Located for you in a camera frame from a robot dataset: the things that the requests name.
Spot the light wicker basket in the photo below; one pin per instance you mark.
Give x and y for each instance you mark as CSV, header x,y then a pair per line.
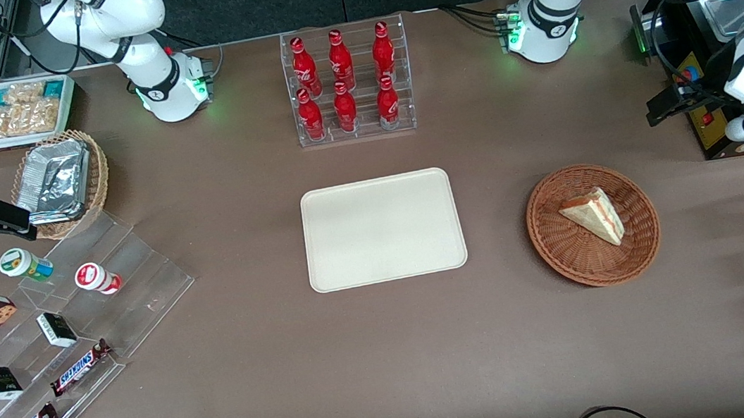
x,y
97,179

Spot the aluminium foil container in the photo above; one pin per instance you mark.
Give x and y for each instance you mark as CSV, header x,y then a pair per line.
x,y
53,181

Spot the round brown wicker basket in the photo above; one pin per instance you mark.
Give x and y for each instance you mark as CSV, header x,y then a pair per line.
x,y
561,249

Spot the white rectangular snack bin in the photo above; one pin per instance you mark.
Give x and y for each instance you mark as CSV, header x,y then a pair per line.
x,y
16,141

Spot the clear acrylic stepped shelf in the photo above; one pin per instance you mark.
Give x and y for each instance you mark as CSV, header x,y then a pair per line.
x,y
141,294

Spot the cream plastic tray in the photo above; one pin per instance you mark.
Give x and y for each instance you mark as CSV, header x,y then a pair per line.
x,y
381,229

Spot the clear bag of crackers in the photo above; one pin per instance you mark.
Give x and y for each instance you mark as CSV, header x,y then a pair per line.
x,y
24,94
41,116
3,121

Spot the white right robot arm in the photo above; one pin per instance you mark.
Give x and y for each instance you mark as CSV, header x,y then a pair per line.
x,y
142,74

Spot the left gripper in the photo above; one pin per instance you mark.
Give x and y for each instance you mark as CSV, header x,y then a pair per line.
x,y
704,90

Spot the clear acrylic bottle rack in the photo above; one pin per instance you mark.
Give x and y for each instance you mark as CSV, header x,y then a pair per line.
x,y
369,131

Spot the triangular sandwich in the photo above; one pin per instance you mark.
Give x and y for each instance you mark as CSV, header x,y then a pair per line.
x,y
596,217

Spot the red cola bottle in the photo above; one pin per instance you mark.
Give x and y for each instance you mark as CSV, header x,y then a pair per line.
x,y
346,113
311,120
341,64
384,55
389,107
304,68

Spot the green capped yogurt bottle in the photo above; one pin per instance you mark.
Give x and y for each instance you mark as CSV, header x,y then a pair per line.
x,y
20,263

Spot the red capped yogurt bottle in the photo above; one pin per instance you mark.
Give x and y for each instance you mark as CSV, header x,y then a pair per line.
x,y
93,277

